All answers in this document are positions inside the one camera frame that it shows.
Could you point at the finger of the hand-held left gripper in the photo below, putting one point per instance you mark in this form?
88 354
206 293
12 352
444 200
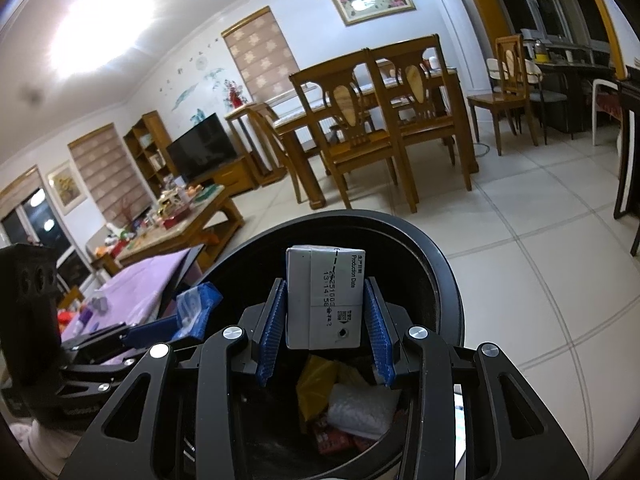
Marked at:
100 377
150 330

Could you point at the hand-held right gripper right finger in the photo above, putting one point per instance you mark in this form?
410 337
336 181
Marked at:
375 335

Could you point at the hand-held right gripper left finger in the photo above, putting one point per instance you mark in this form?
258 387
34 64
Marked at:
272 330

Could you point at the blue plastic packet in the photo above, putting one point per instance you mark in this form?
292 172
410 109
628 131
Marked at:
200 305

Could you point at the red milk carton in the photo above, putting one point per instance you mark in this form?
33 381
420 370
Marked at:
320 300
330 440

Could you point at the white paper cup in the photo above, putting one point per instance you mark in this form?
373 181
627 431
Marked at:
98 304

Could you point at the yellow snack bag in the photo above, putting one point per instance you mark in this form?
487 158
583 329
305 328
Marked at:
315 380

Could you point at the white plastic bag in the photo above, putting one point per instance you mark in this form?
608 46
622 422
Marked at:
360 410

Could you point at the black trash bin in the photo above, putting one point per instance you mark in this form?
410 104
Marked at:
350 230

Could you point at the person's left hand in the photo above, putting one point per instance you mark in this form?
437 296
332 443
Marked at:
40 440

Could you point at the wooden armchair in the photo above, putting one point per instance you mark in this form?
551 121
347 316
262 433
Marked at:
97 245

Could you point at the wooden coffee table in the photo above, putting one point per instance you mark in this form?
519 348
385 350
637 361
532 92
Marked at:
200 210

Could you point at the rolled-up window blind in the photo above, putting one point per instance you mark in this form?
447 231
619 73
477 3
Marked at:
20 187

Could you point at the framed sunflower painting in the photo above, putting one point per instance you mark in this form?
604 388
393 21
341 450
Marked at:
67 187

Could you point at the wooden television stand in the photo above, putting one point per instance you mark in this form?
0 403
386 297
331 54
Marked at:
235 177

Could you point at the patterned window blind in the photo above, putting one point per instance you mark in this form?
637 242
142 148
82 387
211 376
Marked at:
107 172
262 55

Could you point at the black television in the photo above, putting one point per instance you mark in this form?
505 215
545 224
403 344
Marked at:
200 150

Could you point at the wooden dining table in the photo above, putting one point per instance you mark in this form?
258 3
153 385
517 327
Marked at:
462 150

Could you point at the wooden bookshelf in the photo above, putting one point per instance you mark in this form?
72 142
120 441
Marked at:
150 125

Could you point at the wooden dining chair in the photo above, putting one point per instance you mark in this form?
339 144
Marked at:
417 80
265 125
345 100
510 60

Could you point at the tall wooden plant stand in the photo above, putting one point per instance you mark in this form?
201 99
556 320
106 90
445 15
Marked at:
240 112

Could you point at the red flower vase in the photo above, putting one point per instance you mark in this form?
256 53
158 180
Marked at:
236 95

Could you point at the round ceiling lamp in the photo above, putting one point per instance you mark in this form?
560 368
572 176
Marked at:
100 25

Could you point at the white standing air conditioner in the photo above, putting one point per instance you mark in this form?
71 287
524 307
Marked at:
457 35

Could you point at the black desk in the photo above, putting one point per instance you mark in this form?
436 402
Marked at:
570 75

